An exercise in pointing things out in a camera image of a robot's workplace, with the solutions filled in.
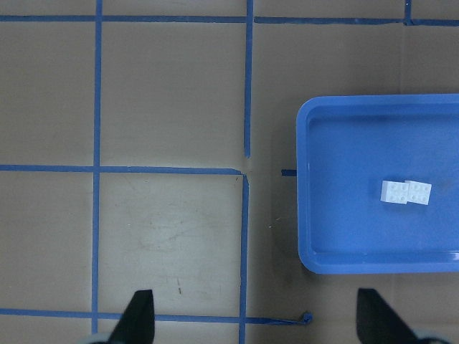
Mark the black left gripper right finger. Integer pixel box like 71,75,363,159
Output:
356,288,425,343

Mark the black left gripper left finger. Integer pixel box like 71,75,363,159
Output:
107,290,155,344

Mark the brown paper table cover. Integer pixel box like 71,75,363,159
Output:
1,1,458,343

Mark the blue plastic tray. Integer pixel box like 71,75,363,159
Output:
296,94,458,274

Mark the white block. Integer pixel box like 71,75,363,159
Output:
380,181,409,204
406,180,432,205

